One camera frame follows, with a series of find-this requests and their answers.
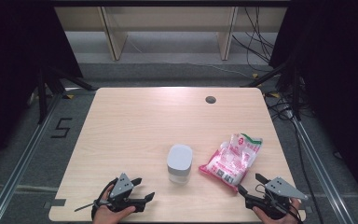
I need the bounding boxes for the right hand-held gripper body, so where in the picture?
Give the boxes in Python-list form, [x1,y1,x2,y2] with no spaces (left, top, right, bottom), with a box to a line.
[244,175,310,219]

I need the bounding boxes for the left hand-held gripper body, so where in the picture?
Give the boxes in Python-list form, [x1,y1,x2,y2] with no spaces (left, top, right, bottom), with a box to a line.
[93,173,147,214]

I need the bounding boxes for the pink and white plastic bag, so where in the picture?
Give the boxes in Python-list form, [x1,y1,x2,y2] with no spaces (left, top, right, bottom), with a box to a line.
[198,133,264,193]

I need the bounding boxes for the clear jar with white lid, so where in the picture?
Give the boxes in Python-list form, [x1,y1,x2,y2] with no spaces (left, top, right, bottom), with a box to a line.
[166,144,194,185]

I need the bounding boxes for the person's right hand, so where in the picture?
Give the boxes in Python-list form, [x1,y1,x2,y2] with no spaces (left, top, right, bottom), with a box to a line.
[253,198,303,224]

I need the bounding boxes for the person's left hand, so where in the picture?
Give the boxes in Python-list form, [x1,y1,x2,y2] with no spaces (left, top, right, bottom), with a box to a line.
[91,185,137,224]

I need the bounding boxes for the black metal stand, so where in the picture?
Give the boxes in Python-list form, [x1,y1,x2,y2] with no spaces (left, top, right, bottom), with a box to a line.
[36,64,98,125]
[241,58,303,121]

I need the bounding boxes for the black curtain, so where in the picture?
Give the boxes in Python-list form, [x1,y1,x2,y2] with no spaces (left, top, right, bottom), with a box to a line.
[268,0,358,214]
[0,0,84,176]

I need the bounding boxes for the light wooden shelf unit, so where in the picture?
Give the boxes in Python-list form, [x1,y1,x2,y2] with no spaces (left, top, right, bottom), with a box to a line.
[53,6,289,62]

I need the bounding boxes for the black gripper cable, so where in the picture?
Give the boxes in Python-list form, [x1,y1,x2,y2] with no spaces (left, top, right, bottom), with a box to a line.
[90,177,120,219]
[287,200,305,224]

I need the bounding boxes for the grey cable tie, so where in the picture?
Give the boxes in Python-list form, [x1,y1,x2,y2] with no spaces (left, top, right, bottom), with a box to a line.
[74,202,100,214]

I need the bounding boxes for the aluminium floor rail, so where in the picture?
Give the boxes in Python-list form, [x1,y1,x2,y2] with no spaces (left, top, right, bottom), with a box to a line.
[0,92,62,224]
[291,117,358,224]

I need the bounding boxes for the black cables on floor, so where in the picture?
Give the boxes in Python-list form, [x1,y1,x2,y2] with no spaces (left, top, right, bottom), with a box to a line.
[265,91,317,123]

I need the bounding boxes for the white floor cable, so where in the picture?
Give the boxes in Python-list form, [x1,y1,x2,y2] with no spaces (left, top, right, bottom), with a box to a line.
[163,60,254,79]

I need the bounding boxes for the hanging black cables bundle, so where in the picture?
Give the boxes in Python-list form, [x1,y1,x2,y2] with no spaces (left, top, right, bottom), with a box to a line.
[230,7,276,73]

